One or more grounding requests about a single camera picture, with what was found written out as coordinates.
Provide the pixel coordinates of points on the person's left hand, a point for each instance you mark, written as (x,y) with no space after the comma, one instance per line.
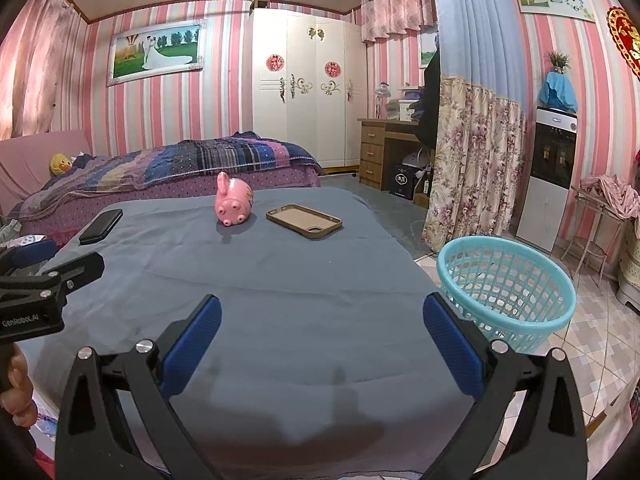
(17,385)

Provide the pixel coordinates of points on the framed wedding poster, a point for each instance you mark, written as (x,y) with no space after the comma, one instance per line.
(155,52)

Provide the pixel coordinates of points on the blue and floral curtain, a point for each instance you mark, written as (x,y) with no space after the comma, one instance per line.
(475,135)

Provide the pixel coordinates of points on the yellow duck plush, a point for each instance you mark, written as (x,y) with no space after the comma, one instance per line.
(60,164)

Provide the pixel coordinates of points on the metal stand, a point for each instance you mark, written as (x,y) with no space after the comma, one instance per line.
(595,230)

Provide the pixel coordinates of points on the purple box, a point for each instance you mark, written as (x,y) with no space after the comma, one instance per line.
(412,93)

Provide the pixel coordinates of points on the pink cloth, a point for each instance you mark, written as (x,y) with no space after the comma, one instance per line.
(615,192)

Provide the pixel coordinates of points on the pale printed cloth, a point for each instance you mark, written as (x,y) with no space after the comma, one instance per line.
(620,405)

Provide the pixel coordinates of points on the white wardrobe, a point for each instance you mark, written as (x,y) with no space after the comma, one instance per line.
(307,120)

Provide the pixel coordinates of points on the black phone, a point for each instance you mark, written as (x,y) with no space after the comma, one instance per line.
(100,226)

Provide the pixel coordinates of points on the desk lamp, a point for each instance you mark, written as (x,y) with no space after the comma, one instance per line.
(382,92)

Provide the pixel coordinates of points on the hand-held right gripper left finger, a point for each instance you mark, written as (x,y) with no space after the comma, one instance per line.
(192,345)

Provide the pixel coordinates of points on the floral covered appliance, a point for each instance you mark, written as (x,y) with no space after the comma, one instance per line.
(630,265)

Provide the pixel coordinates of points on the wooden desk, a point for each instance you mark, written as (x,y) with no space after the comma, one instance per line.
(375,147)

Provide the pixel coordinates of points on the pink headboard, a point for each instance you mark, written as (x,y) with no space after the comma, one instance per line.
(35,155)

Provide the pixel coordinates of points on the pink floral valance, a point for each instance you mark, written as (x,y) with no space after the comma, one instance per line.
(397,10)

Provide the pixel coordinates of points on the black box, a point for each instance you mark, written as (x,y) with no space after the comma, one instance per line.
(402,182)

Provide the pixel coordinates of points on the wall clock picture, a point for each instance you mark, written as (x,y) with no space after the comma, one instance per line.
(552,0)

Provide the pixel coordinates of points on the small potted plant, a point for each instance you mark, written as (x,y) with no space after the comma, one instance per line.
(558,61)

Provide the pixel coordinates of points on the white water dispenser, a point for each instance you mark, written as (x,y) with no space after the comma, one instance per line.
(542,200)

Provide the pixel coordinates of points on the pink window curtain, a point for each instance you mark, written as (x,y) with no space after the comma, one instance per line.
(40,60)

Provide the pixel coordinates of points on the dark hanging garment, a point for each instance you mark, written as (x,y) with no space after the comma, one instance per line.
(429,105)

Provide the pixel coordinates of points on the tan phone case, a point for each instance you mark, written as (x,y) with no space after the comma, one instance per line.
(302,221)

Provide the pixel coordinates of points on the blue cloth cover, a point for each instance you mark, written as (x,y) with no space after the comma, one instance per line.
(557,91)

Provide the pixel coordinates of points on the small wall photo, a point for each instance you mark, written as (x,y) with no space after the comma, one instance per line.
(426,50)

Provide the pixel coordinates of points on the white box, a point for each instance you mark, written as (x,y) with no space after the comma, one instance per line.
(400,110)

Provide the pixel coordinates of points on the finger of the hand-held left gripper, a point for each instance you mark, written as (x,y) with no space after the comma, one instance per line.
(75,270)
(32,252)

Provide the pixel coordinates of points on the teal plastic basket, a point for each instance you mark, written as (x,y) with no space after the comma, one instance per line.
(505,285)

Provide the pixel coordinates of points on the red heart wall decoration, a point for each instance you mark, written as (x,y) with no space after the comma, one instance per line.
(627,40)

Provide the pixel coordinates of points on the plaid blanket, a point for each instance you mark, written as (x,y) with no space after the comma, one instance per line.
(200,157)

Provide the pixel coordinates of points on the blue-grey table cloth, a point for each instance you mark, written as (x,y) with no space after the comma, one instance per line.
(300,310)

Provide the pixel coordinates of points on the pink piggy bank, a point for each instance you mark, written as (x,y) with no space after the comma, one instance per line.
(234,202)

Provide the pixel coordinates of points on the bed with purple skirt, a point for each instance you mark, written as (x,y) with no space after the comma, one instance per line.
(165,190)

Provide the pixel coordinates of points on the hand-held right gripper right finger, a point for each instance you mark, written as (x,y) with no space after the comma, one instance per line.
(452,347)

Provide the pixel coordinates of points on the white bag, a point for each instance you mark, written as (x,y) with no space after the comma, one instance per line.
(415,159)

